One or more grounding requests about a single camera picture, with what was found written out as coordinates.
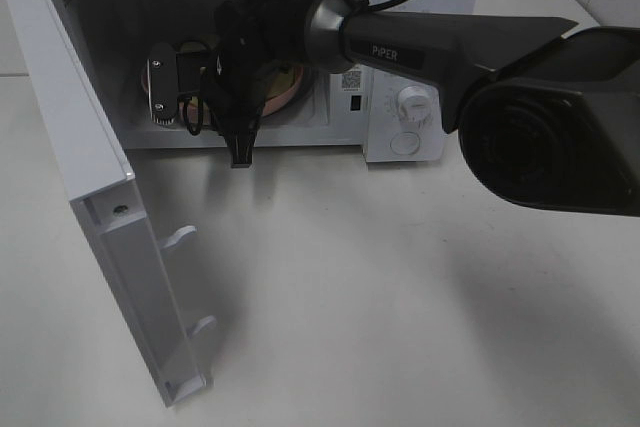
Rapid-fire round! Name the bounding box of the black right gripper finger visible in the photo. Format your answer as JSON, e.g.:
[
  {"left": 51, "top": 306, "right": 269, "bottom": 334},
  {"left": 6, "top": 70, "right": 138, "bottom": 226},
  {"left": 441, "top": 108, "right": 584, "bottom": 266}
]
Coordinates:
[{"left": 222, "top": 117, "right": 260, "bottom": 168}]

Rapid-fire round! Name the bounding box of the white warning label sticker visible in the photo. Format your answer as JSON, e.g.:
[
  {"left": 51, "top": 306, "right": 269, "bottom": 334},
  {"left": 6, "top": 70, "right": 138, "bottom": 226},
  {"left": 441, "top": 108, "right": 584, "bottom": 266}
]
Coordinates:
[{"left": 340, "top": 68, "right": 363, "bottom": 92}]

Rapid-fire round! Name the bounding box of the white microwave oven body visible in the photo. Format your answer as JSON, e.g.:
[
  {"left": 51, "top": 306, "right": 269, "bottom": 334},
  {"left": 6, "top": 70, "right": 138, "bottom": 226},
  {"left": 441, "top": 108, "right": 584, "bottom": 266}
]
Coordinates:
[{"left": 13, "top": 0, "right": 482, "bottom": 165}]

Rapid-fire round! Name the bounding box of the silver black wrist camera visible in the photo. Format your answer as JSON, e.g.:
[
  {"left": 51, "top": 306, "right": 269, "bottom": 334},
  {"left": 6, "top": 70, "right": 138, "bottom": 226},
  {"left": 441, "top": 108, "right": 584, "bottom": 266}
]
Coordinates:
[{"left": 146, "top": 42, "right": 179, "bottom": 126}]

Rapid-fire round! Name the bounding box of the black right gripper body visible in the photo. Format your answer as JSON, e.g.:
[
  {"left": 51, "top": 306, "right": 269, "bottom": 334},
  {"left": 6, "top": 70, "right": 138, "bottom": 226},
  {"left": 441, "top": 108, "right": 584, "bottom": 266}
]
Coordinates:
[{"left": 176, "top": 36, "right": 280, "bottom": 132}]

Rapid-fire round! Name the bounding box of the pink round plate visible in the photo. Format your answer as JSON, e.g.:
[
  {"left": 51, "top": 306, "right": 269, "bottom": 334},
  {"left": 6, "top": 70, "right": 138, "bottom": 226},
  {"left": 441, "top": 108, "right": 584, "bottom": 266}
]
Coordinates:
[{"left": 140, "top": 65, "right": 305, "bottom": 124}]

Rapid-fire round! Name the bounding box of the white microwave door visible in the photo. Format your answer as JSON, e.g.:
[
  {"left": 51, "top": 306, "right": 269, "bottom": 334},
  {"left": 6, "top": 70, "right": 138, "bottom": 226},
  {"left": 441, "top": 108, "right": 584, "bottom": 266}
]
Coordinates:
[{"left": 7, "top": 0, "right": 215, "bottom": 406}]

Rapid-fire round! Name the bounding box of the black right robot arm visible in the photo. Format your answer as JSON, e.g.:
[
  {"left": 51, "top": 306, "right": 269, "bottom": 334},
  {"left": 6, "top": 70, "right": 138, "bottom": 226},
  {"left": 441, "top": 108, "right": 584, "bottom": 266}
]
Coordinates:
[{"left": 196, "top": 0, "right": 639, "bottom": 217}]

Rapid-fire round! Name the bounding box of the white timer knob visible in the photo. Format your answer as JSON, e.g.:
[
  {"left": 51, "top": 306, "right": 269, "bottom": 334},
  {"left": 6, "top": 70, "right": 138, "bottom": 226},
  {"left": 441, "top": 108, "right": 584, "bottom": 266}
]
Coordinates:
[{"left": 397, "top": 86, "right": 434, "bottom": 123}]

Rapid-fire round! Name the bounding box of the round white door button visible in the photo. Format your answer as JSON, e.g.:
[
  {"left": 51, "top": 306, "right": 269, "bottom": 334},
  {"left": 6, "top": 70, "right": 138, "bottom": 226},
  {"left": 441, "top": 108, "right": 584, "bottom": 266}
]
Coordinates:
[{"left": 390, "top": 132, "right": 421, "bottom": 156}]

